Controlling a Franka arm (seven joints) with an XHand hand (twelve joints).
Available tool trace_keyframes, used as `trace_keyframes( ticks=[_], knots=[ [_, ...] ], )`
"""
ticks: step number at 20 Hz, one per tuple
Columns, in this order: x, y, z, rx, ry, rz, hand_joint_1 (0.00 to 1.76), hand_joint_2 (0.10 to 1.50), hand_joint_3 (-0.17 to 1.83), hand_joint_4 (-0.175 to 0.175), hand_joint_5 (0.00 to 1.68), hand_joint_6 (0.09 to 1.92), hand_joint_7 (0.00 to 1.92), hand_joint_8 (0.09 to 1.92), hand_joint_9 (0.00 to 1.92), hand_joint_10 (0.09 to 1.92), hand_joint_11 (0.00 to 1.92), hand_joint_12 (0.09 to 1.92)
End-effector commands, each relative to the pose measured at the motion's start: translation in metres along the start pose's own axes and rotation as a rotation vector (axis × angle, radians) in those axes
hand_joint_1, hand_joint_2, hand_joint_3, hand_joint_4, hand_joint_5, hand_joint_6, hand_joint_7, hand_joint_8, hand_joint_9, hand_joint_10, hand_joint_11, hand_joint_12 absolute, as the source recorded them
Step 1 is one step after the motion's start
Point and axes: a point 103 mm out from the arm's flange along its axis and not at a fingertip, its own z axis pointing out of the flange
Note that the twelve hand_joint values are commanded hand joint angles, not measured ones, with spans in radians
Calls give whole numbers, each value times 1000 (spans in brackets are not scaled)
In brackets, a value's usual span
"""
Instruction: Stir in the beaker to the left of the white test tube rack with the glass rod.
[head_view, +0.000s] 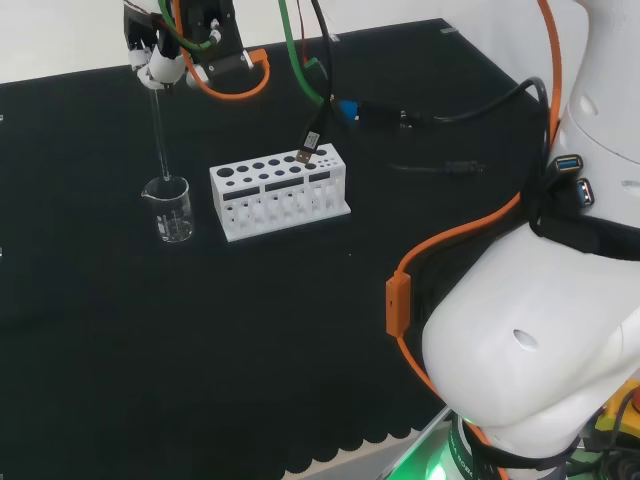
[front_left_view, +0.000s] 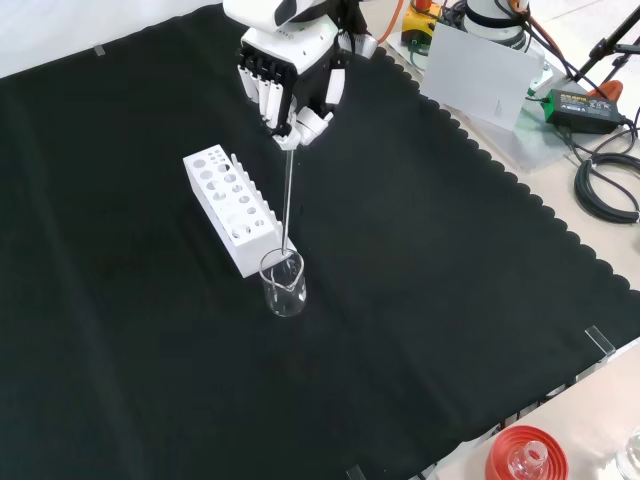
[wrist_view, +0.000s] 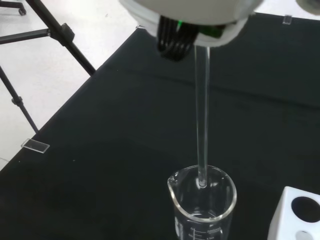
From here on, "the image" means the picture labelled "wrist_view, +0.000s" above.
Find white test tube rack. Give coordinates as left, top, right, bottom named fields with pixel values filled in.
left=267, top=186, right=320, bottom=240

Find black bench cloth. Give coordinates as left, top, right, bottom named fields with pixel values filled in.
left=0, top=11, right=320, bottom=240

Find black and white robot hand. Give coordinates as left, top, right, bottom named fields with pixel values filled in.
left=118, top=0, right=266, bottom=63

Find black camera tripod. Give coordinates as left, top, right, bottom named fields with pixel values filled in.
left=0, top=0, right=97, bottom=134

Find clear glass beaker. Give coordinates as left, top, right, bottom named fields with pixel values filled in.
left=166, top=164, right=238, bottom=240

